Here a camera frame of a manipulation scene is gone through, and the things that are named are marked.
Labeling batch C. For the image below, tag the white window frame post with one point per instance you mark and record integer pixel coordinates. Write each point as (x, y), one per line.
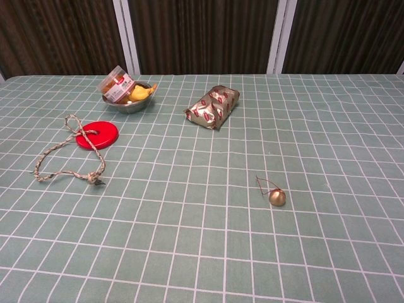
(280, 34)
(127, 38)

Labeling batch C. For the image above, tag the red plastic disc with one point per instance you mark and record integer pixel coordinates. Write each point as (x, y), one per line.
(102, 137)

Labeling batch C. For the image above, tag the dark brown blind panel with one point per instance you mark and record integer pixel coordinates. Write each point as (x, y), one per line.
(347, 34)
(202, 34)
(60, 34)

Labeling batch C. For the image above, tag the yellow rubber toy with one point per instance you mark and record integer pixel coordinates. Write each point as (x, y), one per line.
(140, 92)

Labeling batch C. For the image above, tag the stainless steel bowl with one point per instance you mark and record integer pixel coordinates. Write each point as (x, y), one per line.
(132, 106)

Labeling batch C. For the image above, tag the clear plastic snack jar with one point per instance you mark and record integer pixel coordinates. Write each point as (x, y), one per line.
(116, 86)

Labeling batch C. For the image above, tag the gold foil snack package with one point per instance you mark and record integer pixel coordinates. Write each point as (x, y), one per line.
(211, 109)

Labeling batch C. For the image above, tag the green checked tablecloth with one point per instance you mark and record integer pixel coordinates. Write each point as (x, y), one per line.
(202, 240)

